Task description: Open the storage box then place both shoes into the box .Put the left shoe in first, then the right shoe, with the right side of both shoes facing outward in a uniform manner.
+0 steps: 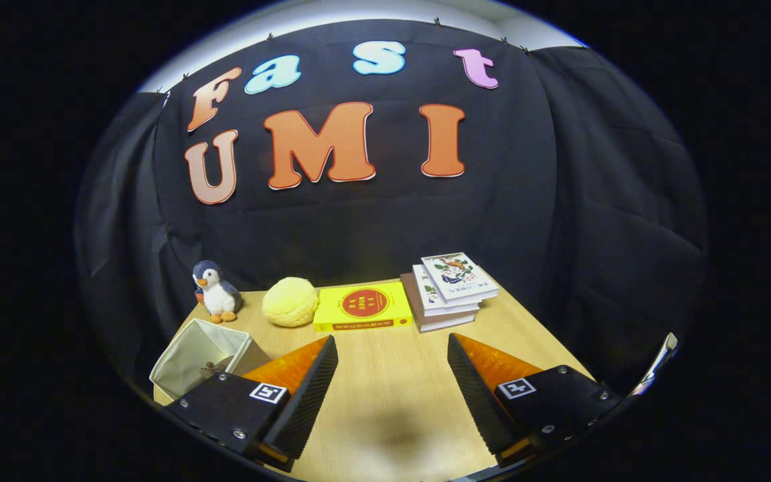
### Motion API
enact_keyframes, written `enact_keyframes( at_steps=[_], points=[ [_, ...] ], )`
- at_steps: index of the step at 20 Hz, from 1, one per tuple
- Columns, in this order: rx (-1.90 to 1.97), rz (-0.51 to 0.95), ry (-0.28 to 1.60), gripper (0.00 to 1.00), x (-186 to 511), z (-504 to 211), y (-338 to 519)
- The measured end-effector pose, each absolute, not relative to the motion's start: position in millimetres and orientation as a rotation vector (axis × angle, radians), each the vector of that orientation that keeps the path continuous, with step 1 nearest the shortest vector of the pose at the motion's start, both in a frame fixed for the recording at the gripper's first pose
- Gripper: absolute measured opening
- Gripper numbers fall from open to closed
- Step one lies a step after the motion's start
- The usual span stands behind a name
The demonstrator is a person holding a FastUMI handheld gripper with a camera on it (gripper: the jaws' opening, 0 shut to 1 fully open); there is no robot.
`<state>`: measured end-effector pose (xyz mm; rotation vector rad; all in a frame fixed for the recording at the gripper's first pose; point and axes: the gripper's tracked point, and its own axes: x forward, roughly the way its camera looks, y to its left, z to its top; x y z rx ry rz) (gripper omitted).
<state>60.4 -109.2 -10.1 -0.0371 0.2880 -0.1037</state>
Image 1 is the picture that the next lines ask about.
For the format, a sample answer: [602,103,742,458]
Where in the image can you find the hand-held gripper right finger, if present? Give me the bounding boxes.
[447,333,627,469]

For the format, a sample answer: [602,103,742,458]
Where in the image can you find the white book with floral cover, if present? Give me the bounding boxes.
[420,252,500,305]

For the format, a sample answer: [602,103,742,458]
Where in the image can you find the brown fabric storage box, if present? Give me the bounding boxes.
[149,318,272,402]

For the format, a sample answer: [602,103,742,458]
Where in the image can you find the yellow book with red circle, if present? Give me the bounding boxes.
[313,281,414,333]

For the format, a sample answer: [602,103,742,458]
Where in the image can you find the white paperback book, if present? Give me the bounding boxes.
[412,264,481,317]

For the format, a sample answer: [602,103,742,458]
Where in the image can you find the yellow bun plush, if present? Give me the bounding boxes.
[262,276,320,328]

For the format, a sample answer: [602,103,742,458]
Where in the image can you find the penguin plush toy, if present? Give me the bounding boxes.
[191,260,244,324]

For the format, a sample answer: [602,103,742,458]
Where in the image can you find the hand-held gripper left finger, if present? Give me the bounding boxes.
[165,335,339,473]

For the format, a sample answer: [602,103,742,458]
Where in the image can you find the brown cover book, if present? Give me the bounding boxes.
[400,272,479,333]

